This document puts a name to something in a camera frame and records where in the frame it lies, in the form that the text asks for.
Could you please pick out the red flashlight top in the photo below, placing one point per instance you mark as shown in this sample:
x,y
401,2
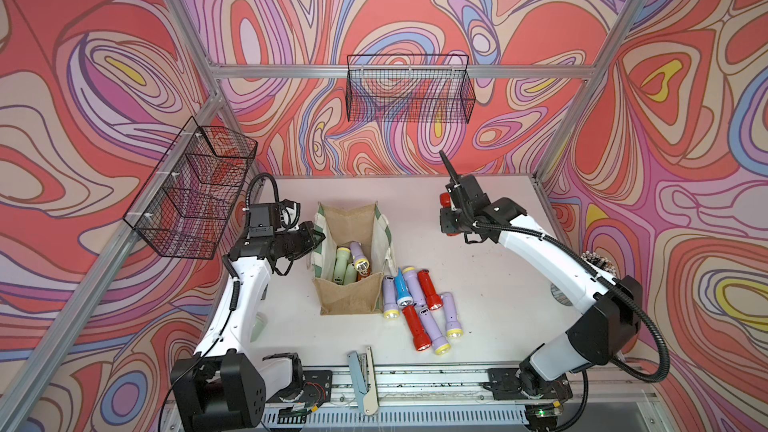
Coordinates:
x,y
446,199

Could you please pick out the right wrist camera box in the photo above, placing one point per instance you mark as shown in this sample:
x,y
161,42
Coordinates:
x,y
467,194

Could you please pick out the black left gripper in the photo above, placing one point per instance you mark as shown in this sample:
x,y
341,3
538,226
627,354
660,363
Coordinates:
x,y
305,230

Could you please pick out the blue flashlight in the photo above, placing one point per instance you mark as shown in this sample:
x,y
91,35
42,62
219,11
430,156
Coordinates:
x,y
403,296

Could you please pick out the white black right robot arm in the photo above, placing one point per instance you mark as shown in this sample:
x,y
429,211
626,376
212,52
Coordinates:
x,y
611,312

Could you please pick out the long purple flashlight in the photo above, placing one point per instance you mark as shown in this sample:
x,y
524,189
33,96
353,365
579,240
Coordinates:
x,y
440,344

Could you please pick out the red flashlight bottom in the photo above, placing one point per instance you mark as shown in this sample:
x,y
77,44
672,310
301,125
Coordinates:
x,y
421,340

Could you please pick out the black wire basket back wall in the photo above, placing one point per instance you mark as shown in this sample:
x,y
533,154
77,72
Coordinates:
x,y
409,87

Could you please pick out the burlap tote bag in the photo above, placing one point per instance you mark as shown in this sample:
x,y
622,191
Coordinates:
x,y
368,226

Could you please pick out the black wire basket wall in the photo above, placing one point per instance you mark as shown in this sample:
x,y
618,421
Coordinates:
x,y
409,87
182,211

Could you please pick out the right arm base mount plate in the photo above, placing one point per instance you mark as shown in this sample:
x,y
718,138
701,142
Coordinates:
x,y
511,384

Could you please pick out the metal cup of pencils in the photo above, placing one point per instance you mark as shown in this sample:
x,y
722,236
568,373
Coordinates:
x,y
594,259

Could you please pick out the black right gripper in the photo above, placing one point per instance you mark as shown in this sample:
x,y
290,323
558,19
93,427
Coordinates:
x,y
446,226

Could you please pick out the blue beige stapler tool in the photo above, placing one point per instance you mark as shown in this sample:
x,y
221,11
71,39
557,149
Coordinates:
x,y
363,380

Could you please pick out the black wire basket left wall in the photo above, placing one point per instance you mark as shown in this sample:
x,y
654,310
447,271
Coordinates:
x,y
182,211

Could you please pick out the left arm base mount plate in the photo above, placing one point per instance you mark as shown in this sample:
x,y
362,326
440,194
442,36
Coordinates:
x,y
317,387

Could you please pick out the light green flashlight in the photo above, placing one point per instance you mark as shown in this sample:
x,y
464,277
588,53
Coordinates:
x,y
342,259
350,275

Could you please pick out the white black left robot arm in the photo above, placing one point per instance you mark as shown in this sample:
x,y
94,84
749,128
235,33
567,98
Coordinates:
x,y
226,383

